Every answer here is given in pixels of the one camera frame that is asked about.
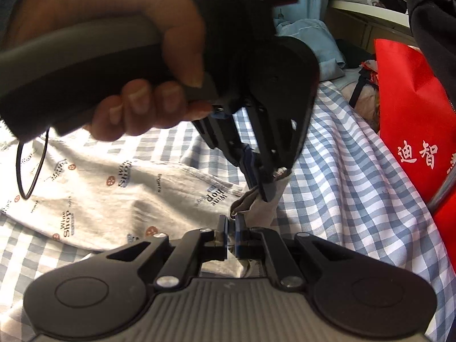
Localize red bag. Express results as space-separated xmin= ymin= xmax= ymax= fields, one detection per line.
xmin=373 ymin=38 xmax=456 ymax=279

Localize blue checked bed sheet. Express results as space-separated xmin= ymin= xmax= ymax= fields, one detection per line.
xmin=0 ymin=78 xmax=456 ymax=342

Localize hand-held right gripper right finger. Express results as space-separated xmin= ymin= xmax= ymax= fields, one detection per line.
xmin=235 ymin=214 xmax=343 ymax=292

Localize white shelf board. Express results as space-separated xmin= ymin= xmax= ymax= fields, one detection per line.
xmin=328 ymin=0 xmax=411 ymax=30

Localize black jacket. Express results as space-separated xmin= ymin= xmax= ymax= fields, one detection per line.
xmin=404 ymin=0 xmax=456 ymax=115

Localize grey metal tube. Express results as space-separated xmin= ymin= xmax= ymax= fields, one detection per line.
xmin=427 ymin=170 xmax=456 ymax=211

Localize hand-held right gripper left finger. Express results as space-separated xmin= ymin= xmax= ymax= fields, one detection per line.
xmin=105 ymin=215 xmax=229 ymax=290

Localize mixed cloth pile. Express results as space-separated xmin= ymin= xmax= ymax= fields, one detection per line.
xmin=338 ymin=39 xmax=381 ymax=126

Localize blue towel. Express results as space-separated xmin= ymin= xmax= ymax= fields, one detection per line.
xmin=276 ymin=18 xmax=347 ymax=80

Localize black cable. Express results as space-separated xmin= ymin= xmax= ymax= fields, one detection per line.
xmin=16 ymin=126 xmax=50 ymax=200

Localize grey printed pants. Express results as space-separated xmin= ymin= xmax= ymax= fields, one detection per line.
xmin=0 ymin=127 xmax=292 ymax=279

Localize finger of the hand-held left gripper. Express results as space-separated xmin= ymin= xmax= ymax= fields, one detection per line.
xmin=193 ymin=113 xmax=263 ymax=190
xmin=245 ymin=103 xmax=286 ymax=202

